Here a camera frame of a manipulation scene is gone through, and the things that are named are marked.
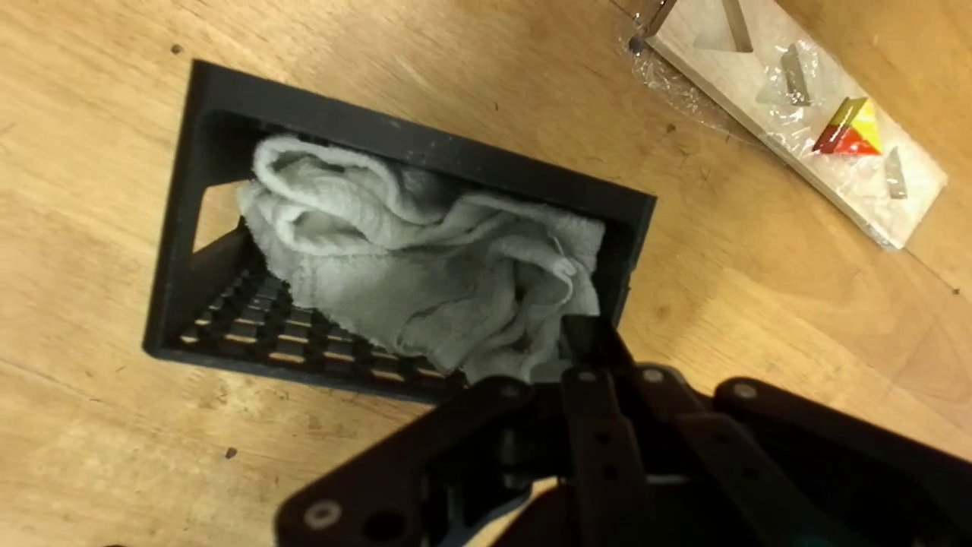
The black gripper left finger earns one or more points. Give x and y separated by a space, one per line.
598 457

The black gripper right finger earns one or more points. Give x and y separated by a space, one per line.
810 466

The white terry towel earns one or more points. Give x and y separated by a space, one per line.
427 263

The black slotted plastic box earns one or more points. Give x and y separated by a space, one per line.
406 152

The wooden shape puzzle board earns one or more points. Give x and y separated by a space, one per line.
800 112

